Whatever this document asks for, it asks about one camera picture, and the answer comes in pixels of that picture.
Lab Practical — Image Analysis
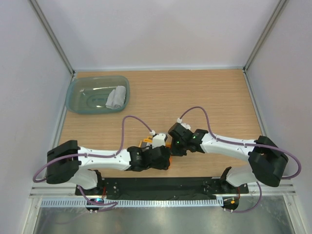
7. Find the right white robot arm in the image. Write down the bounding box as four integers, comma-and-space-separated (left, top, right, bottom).
168, 123, 288, 193

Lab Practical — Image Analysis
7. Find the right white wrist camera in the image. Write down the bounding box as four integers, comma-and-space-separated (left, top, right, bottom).
176, 118, 191, 130

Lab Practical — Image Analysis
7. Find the teal plastic container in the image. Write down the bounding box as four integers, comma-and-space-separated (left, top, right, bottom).
65, 75, 130, 115

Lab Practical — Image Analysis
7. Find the white slotted cable duct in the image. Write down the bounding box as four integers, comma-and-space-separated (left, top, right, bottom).
40, 197, 223, 208

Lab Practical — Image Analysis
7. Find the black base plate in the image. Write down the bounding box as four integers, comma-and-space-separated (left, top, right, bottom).
83, 177, 249, 196

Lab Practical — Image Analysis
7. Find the grey orange towel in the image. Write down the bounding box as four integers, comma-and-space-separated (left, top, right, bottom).
139, 136, 171, 170

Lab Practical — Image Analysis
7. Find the aluminium rail frame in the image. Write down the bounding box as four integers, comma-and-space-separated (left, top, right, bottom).
38, 0, 312, 234

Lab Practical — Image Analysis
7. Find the grey panda towel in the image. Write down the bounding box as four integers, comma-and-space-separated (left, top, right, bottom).
105, 86, 126, 109

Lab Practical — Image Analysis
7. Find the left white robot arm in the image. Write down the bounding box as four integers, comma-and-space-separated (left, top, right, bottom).
46, 140, 171, 195

